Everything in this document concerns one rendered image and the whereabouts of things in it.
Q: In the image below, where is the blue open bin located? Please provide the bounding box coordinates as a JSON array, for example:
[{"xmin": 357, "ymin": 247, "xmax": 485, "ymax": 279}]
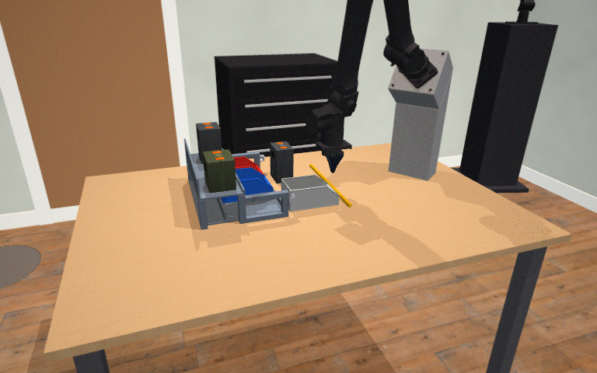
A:
[{"xmin": 221, "ymin": 167, "xmax": 272, "ymax": 204}]

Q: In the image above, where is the olive green case with orange latches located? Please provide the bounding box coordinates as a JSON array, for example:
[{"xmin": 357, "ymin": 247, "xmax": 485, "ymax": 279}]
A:
[{"xmin": 203, "ymin": 149, "xmax": 236, "ymax": 193}]

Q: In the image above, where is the yellow bar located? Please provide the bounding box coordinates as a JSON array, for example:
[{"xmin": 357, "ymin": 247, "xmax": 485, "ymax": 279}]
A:
[{"xmin": 309, "ymin": 164, "xmax": 351, "ymax": 207}]

